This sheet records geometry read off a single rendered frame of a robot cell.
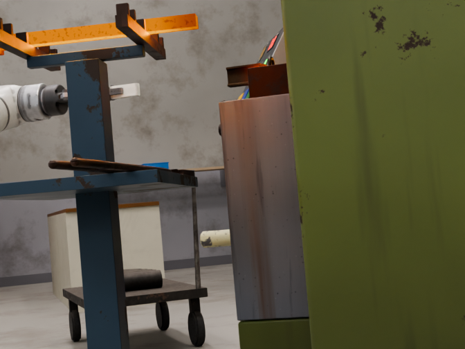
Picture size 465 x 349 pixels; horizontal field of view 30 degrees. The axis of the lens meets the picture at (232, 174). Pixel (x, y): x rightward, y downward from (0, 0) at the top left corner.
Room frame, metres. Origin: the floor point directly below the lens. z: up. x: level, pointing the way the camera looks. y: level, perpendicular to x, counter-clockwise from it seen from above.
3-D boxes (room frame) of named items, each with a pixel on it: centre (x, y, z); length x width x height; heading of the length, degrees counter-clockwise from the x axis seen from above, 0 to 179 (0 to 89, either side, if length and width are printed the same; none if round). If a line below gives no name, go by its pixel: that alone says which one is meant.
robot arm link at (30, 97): (2.11, 0.46, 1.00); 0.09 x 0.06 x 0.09; 164
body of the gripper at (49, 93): (2.09, 0.39, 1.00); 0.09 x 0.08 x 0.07; 74
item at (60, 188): (1.52, 0.24, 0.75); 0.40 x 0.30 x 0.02; 174
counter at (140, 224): (8.11, 1.30, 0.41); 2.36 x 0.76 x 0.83; 16
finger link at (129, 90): (2.05, 0.24, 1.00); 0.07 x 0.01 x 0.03; 74
